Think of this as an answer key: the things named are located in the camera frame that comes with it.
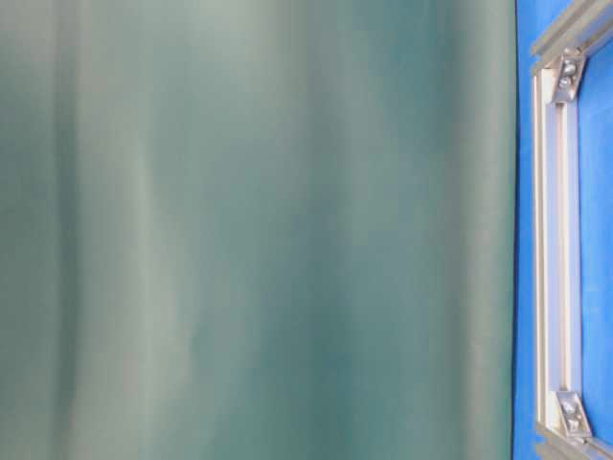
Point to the green curtain backdrop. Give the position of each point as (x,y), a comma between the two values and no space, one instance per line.
(257,229)

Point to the aluminium corner bracket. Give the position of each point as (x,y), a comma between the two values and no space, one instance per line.
(573,418)
(568,76)

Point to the aluminium extrusion frame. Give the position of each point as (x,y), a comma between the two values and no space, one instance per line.
(584,25)

